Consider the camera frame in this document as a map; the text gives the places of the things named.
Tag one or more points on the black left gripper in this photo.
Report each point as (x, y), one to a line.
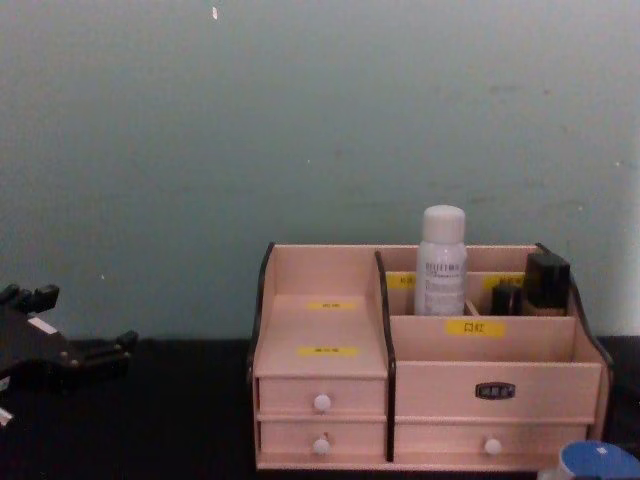
(30, 350)

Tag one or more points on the wide wooden drawer white knob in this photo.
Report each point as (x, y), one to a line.
(440, 440)

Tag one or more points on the pale wooden desk organizer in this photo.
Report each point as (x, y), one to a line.
(325, 330)

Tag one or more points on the black table cloth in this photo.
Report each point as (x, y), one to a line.
(175, 425)

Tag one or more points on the small black lipstick tube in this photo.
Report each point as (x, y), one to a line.
(506, 300)

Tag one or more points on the small wooden drawer white knob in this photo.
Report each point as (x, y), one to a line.
(290, 437)
(290, 395)

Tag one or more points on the white spray bottle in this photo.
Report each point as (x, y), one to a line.
(442, 260)

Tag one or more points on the black capped cosmetic bottle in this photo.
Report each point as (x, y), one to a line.
(547, 280)

